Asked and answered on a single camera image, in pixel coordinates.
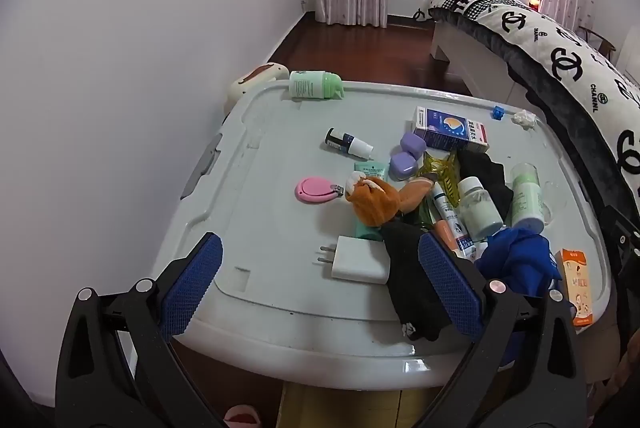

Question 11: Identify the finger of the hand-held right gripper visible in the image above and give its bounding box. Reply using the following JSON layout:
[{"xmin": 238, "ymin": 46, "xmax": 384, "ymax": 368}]
[{"xmin": 600, "ymin": 205, "xmax": 640, "ymax": 344}]

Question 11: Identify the pink slipper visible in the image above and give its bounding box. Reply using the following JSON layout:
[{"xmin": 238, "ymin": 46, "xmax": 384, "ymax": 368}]
[{"xmin": 223, "ymin": 404, "xmax": 262, "ymax": 428}]

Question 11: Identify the dark grey blanket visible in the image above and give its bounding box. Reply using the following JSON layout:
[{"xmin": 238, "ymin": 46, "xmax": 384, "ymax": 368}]
[{"xmin": 427, "ymin": 5, "xmax": 640, "ymax": 233}]

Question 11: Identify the orange tube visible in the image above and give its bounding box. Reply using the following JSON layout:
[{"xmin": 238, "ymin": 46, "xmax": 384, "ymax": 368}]
[{"xmin": 430, "ymin": 220, "xmax": 463, "ymax": 259}]

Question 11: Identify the orange plush toy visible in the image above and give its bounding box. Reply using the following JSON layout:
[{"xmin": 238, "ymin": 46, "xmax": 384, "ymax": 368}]
[{"xmin": 344, "ymin": 171, "xmax": 437, "ymax": 229}]

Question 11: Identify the yellow foil wrapper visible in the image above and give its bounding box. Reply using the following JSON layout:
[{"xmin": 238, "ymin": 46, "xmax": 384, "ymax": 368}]
[{"xmin": 417, "ymin": 150, "xmax": 463, "ymax": 209}]

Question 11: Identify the pink round nail clipper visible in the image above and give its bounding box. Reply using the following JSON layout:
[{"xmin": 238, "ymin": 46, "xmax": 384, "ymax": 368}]
[{"xmin": 294, "ymin": 177, "xmax": 346, "ymax": 203}]

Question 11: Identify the clear white-capped pill bottle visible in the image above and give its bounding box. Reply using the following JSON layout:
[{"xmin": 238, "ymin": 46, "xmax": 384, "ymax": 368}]
[{"xmin": 457, "ymin": 176, "xmax": 504, "ymax": 241}]

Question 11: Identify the white bed frame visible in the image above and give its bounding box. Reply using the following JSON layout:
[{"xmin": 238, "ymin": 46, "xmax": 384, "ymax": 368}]
[{"xmin": 431, "ymin": 20, "xmax": 532, "ymax": 106}]

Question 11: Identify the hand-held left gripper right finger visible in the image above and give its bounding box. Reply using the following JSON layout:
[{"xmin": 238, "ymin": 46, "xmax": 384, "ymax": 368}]
[{"xmin": 417, "ymin": 232, "xmax": 587, "ymax": 428}]

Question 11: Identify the orange small carton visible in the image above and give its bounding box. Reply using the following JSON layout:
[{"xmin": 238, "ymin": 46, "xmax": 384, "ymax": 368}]
[{"xmin": 555, "ymin": 248, "xmax": 596, "ymax": 329}]

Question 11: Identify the purple hinged case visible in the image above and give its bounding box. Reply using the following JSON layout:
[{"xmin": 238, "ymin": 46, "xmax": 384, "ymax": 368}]
[{"xmin": 389, "ymin": 132, "xmax": 427, "ymax": 181}]

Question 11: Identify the black cloth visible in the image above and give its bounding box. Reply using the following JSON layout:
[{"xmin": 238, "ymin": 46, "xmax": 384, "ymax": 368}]
[{"xmin": 381, "ymin": 220, "xmax": 453, "ymax": 343}]

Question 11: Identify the green and white cylinder bottle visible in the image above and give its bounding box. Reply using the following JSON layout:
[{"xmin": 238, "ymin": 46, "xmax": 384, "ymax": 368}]
[{"xmin": 510, "ymin": 162, "xmax": 546, "ymax": 233}]

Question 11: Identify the teal tube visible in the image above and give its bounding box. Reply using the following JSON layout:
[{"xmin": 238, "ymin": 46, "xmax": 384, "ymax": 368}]
[{"xmin": 353, "ymin": 162, "xmax": 388, "ymax": 241}]

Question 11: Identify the white printed tube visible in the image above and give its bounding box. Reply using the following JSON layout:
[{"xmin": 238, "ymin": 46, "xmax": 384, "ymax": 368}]
[{"xmin": 431, "ymin": 181, "xmax": 488, "ymax": 263}]

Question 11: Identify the dark dropper bottle white cap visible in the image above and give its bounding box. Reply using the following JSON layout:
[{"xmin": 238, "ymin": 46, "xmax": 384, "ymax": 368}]
[{"xmin": 324, "ymin": 127, "xmax": 375, "ymax": 159}]

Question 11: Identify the wooden chair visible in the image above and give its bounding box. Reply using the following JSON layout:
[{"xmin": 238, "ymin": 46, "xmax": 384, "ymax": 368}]
[{"xmin": 577, "ymin": 25, "xmax": 617, "ymax": 57}]

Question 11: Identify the blue medicine box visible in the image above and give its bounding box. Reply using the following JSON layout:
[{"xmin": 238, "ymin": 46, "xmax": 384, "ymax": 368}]
[{"xmin": 412, "ymin": 106, "xmax": 491, "ymax": 153}]

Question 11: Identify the white charger plug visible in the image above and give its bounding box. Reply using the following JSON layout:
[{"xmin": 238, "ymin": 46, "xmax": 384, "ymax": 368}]
[{"xmin": 314, "ymin": 235, "xmax": 392, "ymax": 286}]

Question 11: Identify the blue cloth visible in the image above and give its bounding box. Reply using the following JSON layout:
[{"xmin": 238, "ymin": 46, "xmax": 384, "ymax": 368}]
[{"xmin": 474, "ymin": 227, "xmax": 563, "ymax": 299}]

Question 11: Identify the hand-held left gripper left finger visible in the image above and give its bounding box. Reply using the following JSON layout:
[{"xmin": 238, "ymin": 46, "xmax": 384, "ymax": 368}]
[{"xmin": 55, "ymin": 232, "xmax": 224, "ymax": 428}]

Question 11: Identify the green lotion bottle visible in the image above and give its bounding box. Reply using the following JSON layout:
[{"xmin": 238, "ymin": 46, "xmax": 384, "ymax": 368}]
[{"xmin": 288, "ymin": 70, "xmax": 346, "ymax": 101}]

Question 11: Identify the black sock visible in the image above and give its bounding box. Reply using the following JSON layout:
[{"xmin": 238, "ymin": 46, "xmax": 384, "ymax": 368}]
[{"xmin": 457, "ymin": 149, "xmax": 515, "ymax": 229}]

